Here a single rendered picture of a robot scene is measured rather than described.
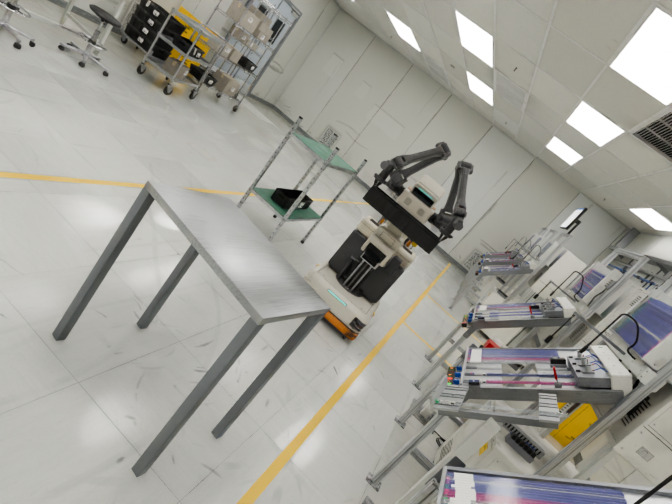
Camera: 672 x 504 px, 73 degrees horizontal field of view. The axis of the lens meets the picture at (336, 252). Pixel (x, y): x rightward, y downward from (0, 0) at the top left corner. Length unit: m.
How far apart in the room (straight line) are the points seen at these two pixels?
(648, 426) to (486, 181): 9.01
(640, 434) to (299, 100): 11.10
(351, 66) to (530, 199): 5.38
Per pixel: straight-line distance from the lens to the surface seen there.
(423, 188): 3.30
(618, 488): 1.75
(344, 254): 3.77
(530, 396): 2.44
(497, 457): 2.57
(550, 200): 11.15
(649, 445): 2.58
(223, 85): 8.31
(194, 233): 1.61
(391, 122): 11.56
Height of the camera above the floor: 1.47
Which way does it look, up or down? 16 degrees down
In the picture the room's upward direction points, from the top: 39 degrees clockwise
